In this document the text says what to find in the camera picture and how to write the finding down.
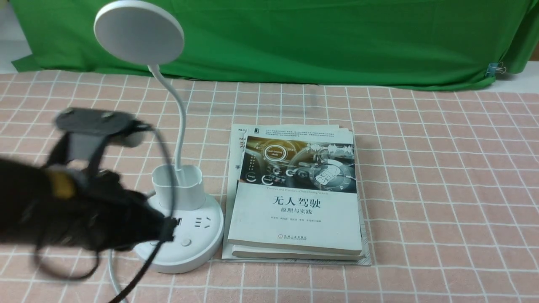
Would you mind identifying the white desk lamp power strip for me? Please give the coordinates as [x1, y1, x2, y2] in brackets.
[93, 0, 224, 274]

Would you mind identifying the blue binder clip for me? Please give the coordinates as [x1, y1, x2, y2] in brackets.
[485, 62, 507, 77]

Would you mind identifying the green backdrop cloth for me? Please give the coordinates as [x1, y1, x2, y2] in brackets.
[9, 0, 539, 91]

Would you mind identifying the pink grid tablecloth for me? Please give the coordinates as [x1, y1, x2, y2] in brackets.
[0, 71, 539, 303]

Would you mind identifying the bottom book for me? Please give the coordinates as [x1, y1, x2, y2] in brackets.
[221, 123, 372, 266]

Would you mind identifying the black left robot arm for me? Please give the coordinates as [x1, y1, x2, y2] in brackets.
[0, 159, 177, 252]

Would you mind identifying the top self-driving textbook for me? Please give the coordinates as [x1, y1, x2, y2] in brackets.
[227, 124, 363, 255]

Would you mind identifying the black camera cable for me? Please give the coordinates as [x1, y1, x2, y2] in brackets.
[33, 120, 177, 303]

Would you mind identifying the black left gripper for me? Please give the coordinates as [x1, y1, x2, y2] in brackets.
[63, 170, 177, 252]

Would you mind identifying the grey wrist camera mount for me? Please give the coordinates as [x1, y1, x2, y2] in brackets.
[46, 107, 149, 167]

